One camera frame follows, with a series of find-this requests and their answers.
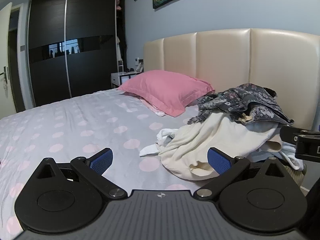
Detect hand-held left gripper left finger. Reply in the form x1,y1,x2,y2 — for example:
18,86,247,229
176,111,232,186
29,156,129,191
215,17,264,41
34,148,127,199

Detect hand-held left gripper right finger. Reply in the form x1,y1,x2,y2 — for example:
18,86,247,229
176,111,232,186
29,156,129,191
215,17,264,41
193,147,288,202

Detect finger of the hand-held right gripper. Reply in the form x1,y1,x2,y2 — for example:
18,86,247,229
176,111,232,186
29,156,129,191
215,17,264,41
280,126,320,143

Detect floral dark pants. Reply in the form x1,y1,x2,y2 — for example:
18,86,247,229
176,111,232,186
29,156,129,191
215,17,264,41
187,84,295,126

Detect tan crumpled garment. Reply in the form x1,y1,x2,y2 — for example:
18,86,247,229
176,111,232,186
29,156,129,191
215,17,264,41
266,140,282,153

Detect white crumpled cloth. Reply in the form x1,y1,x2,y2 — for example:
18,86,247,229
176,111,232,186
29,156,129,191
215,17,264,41
281,141,304,172

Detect cream crumpled garment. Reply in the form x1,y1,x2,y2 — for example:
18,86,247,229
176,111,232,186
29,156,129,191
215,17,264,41
160,111,283,180

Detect polka dot bed sheet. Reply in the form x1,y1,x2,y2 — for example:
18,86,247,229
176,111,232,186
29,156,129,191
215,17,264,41
0,89,308,238

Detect white crumpled shirt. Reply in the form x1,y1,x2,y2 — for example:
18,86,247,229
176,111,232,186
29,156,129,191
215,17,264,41
139,128,179,157

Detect light pink pillow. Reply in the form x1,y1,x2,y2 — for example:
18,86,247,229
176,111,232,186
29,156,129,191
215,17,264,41
140,97,167,117

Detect white nightstand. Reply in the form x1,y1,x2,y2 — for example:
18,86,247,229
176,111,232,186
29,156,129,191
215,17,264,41
111,71,143,89

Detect black sliding wardrobe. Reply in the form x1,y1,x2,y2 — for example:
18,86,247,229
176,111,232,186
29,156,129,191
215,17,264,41
26,0,118,107

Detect cream padded headboard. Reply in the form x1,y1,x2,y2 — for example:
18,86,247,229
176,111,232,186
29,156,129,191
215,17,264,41
143,28,320,133

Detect open wardrobe shelf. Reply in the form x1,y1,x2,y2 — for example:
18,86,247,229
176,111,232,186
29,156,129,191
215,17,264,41
115,0,126,73

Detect white room door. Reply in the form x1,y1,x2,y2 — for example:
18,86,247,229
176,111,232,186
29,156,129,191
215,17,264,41
0,2,17,120

